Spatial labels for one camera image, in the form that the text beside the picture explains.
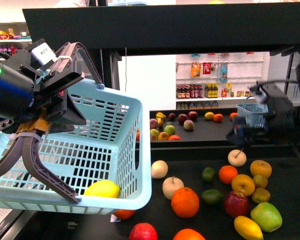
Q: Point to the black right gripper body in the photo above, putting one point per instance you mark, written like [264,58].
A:
[270,119]

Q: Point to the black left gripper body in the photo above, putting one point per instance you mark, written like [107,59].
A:
[51,101]

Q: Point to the light blue shopping basket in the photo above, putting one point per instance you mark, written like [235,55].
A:
[113,145]

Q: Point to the yellow lemon front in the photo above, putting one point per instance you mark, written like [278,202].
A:
[103,188]

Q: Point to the yellow lemon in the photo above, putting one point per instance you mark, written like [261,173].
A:
[103,188]
[247,228]

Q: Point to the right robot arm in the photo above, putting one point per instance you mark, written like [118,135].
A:
[282,119]

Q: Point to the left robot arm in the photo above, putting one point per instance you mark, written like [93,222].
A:
[16,92]

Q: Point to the white drinks shelf unit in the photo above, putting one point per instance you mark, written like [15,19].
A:
[14,36]

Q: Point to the black fruit shelf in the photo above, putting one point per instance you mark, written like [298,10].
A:
[206,134]
[150,36]

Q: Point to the rear black fruit shelf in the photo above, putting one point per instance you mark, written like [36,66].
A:
[206,134]

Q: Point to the small blue basket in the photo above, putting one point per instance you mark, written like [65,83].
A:
[253,113]

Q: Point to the yellow apple rear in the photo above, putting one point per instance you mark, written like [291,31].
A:
[261,167]

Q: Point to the yellow apple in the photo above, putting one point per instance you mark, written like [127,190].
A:
[244,184]
[261,167]

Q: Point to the white pear right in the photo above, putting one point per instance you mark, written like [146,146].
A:
[237,158]

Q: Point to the white pear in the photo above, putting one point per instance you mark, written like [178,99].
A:
[170,186]
[159,169]
[237,158]

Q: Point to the brown kiwi rear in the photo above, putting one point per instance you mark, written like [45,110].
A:
[260,181]

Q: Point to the brown kiwi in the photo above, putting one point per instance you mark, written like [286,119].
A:
[261,195]
[260,181]

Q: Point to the yellow apple front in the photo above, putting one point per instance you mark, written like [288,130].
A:
[244,184]

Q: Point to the brown kiwi front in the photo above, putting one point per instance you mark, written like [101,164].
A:
[261,195]

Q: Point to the small orange tangerine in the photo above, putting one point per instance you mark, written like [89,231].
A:
[227,173]

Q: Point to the green lime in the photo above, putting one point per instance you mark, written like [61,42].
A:
[208,175]

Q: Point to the green apple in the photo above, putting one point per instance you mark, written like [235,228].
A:
[267,217]

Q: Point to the red apple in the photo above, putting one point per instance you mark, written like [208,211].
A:
[236,204]

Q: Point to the green avocado middle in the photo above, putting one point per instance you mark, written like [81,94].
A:
[211,197]

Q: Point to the orange with navel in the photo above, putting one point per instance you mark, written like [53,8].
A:
[185,203]

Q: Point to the white pear front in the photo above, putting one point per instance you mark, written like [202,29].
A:
[170,186]

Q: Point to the white pear left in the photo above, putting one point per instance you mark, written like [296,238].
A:
[159,169]

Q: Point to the orange persimmon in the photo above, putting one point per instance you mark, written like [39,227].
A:
[124,214]

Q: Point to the large orange front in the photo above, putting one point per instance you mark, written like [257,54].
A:
[188,234]

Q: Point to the red peach fruit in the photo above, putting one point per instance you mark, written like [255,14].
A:
[143,231]

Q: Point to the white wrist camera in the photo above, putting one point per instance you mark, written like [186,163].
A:
[43,54]

